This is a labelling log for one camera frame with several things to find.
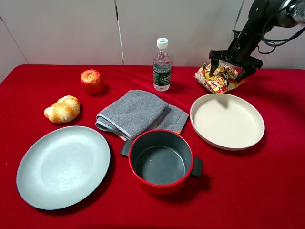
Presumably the grey folded towel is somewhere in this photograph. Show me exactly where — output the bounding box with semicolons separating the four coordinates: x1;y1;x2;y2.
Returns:
95;90;188;141

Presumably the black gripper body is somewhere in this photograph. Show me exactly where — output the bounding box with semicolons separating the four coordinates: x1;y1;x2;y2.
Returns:
209;39;263;68

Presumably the red tablecloth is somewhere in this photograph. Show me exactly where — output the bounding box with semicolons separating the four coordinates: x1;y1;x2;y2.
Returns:
0;65;305;229

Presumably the red pot with black handles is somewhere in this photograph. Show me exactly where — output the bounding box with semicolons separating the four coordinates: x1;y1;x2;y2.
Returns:
120;129;203;196

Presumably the black cable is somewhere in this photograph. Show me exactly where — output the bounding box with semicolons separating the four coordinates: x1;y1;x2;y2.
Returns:
257;4;305;54

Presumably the red apple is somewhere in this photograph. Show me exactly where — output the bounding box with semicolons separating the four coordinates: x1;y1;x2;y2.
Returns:
81;69;104;94

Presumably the grey round plate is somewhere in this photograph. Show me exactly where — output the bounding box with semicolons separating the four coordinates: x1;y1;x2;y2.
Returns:
16;126;111;210

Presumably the colourful snack bag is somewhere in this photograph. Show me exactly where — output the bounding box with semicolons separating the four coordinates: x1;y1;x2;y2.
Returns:
194;63;245;94

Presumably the orange white bread roll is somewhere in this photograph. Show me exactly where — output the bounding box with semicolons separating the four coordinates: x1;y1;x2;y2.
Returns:
44;95;80;124

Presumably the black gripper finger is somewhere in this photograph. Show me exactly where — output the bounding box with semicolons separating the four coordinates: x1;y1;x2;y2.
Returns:
209;58;219;77
236;66;256;83

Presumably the cream shallow bowl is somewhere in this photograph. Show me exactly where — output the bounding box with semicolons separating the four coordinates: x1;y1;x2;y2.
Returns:
190;94;265;151

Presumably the clear plastic water bottle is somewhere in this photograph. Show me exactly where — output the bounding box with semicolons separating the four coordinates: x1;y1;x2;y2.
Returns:
153;38;172;92

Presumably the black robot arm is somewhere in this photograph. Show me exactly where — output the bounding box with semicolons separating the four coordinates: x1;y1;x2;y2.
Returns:
209;0;305;82

